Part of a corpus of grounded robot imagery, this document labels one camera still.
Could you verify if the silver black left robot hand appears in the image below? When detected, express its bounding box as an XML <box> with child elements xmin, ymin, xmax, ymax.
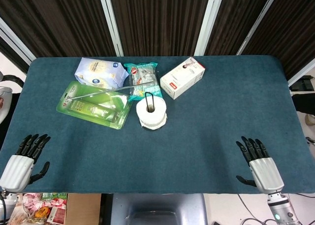
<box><xmin>0</xmin><ymin>133</ymin><xmax>51</xmax><ymax>193</ymax></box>

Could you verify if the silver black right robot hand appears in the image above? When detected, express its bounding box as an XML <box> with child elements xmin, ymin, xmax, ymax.
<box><xmin>235</xmin><ymin>135</ymin><xmax>285</xmax><ymax>194</ymax></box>

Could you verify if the white paper towel roll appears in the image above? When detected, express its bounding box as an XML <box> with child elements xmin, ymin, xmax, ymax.
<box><xmin>136</xmin><ymin>96</ymin><xmax>168</xmax><ymax>131</ymax></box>

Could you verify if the black metal paper holder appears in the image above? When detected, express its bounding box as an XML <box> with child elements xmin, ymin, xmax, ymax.
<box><xmin>140</xmin><ymin>92</ymin><xmax>169</xmax><ymax>131</ymax></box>

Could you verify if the pink patterned packet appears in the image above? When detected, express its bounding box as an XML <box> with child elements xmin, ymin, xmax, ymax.
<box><xmin>21</xmin><ymin>193</ymin><xmax>43</xmax><ymax>212</ymax></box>

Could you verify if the green snack packet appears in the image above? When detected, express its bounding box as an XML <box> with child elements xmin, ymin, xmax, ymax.
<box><xmin>41</xmin><ymin>193</ymin><xmax>68</xmax><ymax>206</ymax></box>

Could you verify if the orange snack packet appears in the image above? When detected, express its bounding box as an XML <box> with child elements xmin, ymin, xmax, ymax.
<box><xmin>34</xmin><ymin>206</ymin><xmax>51</xmax><ymax>219</ymax></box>

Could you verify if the red white snack packet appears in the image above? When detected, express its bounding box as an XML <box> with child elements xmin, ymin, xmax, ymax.
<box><xmin>46</xmin><ymin>206</ymin><xmax>67</xmax><ymax>225</ymax></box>

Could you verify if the white rounded object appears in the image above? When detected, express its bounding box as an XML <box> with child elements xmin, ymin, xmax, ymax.
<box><xmin>0</xmin><ymin>86</ymin><xmax>14</xmax><ymax>125</ymax></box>

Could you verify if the brown cardboard box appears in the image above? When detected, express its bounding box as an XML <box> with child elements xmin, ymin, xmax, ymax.
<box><xmin>64</xmin><ymin>193</ymin><xmax>102</xmax><ymax>225</ymax></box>

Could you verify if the black equipment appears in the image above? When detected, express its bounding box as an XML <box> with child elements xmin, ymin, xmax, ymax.
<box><xmin>289</xmin><ymin>76</ymin><xmax>315</xmax><ymax>117</ymax></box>

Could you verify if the black curved chair back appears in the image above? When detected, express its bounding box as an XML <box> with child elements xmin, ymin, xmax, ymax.
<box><xmin>0</xmin><ymin>74</ymin><xmax>25</xmax><ymax>94</ymax></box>

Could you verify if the blue table cloth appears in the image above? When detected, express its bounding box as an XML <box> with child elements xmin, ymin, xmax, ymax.
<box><xmin>0</xmin><ymin>55</ymin><xmax>297</xmax><ymax>194</ymax></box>

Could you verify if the green blister pack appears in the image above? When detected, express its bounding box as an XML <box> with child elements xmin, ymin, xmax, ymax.
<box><xmin>56</xmin><ymin>81</ymin><xmax>132</xmax><ymax>130</ymax></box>

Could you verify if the silver metal rod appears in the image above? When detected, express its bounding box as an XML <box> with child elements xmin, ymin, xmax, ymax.
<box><xmin>65</xmin><ymin>83</ymin><xmax>156</xmax><ymax>102</ymax></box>

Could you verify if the white cardboard product box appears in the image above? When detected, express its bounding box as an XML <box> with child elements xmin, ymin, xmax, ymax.
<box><xmin>159</xmin><ymin>57</ymin><xmax>206</xmax><ymax>100</ymax></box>

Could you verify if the white blue pouch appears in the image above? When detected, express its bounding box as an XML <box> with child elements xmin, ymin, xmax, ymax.
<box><xmin>74</xmin><ymin>57</ymin><xmax>130</xmax><ymax>90</ymax></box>

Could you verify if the teal plastic package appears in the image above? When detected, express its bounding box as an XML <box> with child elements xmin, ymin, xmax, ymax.
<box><xmin>123</xmin><ymin>62</ymin><xmax>163</xmax><ymax>102</ymax></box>

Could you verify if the dark brown pleated curtain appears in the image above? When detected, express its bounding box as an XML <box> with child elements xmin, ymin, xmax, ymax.
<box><xmin>0</xmin><ymin>0</ymin><xmax>315</xmax><ymax>80</ymax></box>

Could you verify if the black cable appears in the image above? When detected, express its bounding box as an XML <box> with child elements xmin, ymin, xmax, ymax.
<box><xmin>240</xmin><ymin>217</ymin><xmax>278</xmax><ymax>225</ymax></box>

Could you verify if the white metal frame post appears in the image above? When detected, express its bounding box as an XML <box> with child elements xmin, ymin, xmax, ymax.
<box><xmin>237</xmin><ymin>0</ymin><xmax>282</xmax><ymax>56</ymax></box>
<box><xmin>0</xmin><ymin>17</ymin><xmax>38</xmax><ymax>66</ymax></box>
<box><xmin>193</xmin><ymin>0</ymin><xmax>226</xmax><ymax>58</ymax></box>
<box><xmin>287</xmin><ymin>66</ymin><xmax>315</xmax><ymax>87</ymax></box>
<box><xmin>96</xmin><ymin>0</ymin><xmax>125</xmax><ymax>58</ymax></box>

